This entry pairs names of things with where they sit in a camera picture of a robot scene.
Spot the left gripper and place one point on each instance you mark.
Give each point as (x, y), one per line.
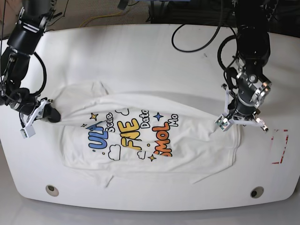
(240, 114)

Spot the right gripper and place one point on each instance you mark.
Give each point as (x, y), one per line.
(38, 109)

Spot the white printed T-shirt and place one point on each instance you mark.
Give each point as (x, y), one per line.
(139, 137)

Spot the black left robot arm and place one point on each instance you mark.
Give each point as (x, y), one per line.
(246, 87)

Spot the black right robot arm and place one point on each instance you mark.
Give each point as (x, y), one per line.
(14, 62)

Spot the red tape rectangle marking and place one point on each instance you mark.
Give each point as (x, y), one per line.
(278, 145)

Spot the left table grommet hole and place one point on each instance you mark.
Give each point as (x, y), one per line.
(52, 190)

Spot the table grommet hole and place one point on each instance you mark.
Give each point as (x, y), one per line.
(52, 190)
(257, 192)

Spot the right table grommet hole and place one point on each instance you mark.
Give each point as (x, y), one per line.
(257, 192)

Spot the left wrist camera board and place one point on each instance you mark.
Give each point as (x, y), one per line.
(223, 123)

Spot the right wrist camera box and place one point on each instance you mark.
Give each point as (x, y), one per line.
(27, 131)

